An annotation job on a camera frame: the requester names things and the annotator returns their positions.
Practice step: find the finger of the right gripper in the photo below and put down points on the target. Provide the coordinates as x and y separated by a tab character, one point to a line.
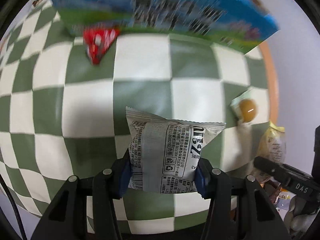
280	172

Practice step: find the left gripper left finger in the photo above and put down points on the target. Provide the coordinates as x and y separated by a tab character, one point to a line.
65	217

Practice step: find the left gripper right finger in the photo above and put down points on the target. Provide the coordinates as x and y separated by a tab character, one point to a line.
239	208

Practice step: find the white grey snack packet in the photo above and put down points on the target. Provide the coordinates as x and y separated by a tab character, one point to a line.
164	153

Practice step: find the small red snack packet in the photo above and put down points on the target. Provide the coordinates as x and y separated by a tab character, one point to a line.
98	41

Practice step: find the clear bag with yellow snack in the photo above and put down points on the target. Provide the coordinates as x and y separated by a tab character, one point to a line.
272	146

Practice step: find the yellow egg snack packet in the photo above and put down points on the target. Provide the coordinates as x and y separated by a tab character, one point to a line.
244	107

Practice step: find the green white checkered blanket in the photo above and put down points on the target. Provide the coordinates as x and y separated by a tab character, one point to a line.
62	116

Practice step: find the cardboard box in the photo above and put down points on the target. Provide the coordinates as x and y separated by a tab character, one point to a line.
239	24

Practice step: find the bear print pillow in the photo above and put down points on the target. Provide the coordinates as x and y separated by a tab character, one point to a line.
35	3

